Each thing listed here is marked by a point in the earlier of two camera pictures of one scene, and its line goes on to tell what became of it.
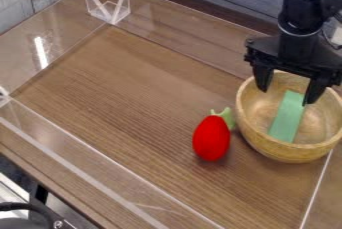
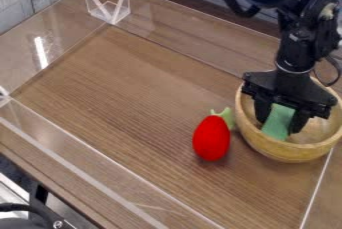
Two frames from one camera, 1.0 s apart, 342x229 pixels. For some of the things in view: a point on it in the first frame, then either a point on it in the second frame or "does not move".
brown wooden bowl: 320,122 does not move
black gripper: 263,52 to 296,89
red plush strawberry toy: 212,135 does not move
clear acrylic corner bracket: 109,11 does not move
